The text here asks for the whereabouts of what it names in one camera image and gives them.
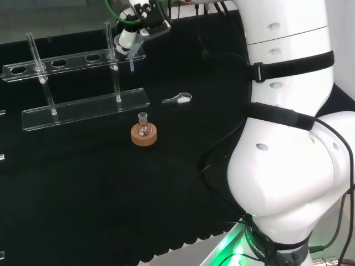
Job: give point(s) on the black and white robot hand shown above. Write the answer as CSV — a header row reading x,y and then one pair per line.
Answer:
x,y
151,25

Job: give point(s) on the translucent plastic funnel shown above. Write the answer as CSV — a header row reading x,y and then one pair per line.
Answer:
x,y
132,63

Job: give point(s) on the clear acrylic funnel stand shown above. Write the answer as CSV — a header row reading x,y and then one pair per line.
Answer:
x,y
83,110

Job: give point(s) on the small round-bottom glass flask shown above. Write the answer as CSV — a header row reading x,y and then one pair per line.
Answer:
x,y
143,128

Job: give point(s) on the black bench cloth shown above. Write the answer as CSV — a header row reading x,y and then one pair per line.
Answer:
x,y
83,180

